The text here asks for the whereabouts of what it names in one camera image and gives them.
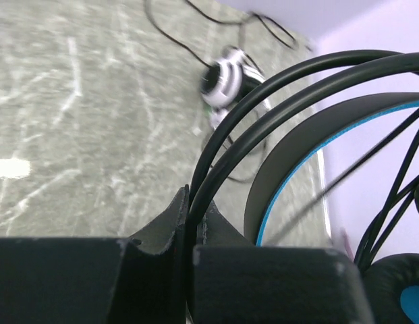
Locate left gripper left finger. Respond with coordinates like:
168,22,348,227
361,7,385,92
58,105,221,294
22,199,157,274
0,187,189,323

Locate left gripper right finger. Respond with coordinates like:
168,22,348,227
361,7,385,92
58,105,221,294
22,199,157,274
192,204,374,323

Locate black headphone cable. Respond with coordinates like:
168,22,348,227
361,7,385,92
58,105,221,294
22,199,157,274
262,107,419,274

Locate black blue headphones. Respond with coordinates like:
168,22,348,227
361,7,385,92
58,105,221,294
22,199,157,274
187,50,419,323

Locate aluminium right side rail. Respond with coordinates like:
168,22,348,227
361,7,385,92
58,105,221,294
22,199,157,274
316,149,332,240

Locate white headphones black cable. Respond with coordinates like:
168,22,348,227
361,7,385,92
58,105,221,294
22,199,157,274
143,0,314,183

